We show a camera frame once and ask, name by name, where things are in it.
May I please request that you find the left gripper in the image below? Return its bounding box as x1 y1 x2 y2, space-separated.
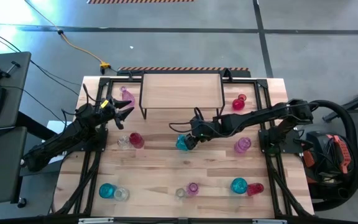
97 98 135 124

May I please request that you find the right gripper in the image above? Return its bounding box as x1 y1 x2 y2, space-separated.
184 117 223 152

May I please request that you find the teal textured glass vase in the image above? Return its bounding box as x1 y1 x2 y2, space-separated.
230 177 248 195
98 182 117 199
175 134 190 152

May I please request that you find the clear faceted glass vase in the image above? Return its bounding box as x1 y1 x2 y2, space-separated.
117 135 132 150

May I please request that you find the red glass bottle vase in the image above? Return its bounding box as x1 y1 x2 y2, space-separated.
246 182 265 197
129 132 145 149

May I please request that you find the purple swirl glass vase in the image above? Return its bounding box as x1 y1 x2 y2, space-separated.
185 182 200 197

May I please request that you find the purple ribbed glass vase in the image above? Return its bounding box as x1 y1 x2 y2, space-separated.
234 137 252 154

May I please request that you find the clear flared glass vase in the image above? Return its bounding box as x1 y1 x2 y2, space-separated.
175 187 188 200

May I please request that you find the red bulbous glass vase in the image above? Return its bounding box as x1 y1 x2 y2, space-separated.
231 93 247 111

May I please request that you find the clear wide glass vase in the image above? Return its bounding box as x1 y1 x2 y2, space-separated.
113 187 131 202

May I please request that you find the pink conical glass vase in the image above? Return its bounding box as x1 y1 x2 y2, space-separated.
119 86 136 108

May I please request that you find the white paper sheet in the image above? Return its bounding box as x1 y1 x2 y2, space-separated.
47 120 74 164

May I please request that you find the black and orange device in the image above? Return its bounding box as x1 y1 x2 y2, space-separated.
301 130 354 187

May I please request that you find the yellow extension cable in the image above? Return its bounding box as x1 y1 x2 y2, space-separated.
23 0 111 71

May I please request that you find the wooden shelf black metal frame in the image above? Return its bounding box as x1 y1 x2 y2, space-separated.
138 70 226 121

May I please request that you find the black metal table frame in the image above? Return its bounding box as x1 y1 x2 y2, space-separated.
53 76 315 218

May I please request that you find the silver metal bracket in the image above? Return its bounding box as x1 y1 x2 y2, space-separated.
78 217 114 224
252 218 288 224

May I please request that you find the thin black floor cable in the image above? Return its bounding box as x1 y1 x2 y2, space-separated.
0 35 82 96

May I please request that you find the thick black hose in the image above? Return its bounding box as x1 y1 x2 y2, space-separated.
303 99 358 212

